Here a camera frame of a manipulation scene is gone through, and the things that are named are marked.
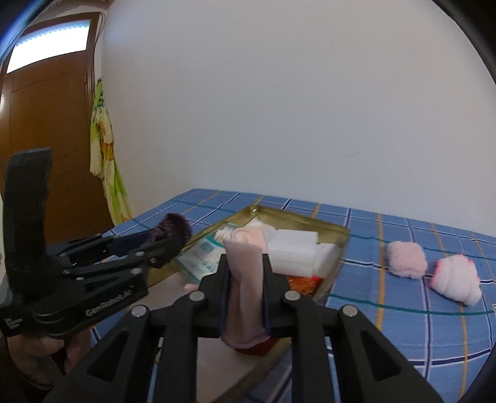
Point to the large white cloth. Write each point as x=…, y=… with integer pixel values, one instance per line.
x=310, y=259

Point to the dark purple fuzzy sock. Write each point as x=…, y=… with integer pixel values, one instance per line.
x=172, y=228

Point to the cotton swab packet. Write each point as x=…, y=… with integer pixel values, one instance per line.
x=201, y=255

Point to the gold metal tin box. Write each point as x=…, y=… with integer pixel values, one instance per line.
x=294, y=221

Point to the person's left hand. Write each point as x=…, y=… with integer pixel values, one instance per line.
x=35, y=352

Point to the transom window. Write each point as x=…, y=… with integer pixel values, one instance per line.
x=50, y=42

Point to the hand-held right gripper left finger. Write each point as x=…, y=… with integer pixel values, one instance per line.
x=223, y=283

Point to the blue plaid bed sheet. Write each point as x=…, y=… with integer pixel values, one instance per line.
x=387, y=333

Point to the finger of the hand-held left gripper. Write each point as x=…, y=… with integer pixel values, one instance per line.
x=155, y=252
x=124, y=241

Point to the brown wooden door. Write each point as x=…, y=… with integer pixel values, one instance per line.
x=50, y=135

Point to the small white cloth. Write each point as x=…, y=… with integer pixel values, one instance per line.
x=292, y=236

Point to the pink-trimmed white socks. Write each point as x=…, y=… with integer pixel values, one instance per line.
x=457, y=281

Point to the light pink cloth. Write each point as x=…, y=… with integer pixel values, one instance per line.
x=244, y=294

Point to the green yellow printed cloth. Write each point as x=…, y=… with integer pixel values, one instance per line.
x=104, y=155

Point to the fluffy pink rolled sock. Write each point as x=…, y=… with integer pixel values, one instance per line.
x=407, y=259

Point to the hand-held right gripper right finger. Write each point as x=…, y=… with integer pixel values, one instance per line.
x=272, y=286

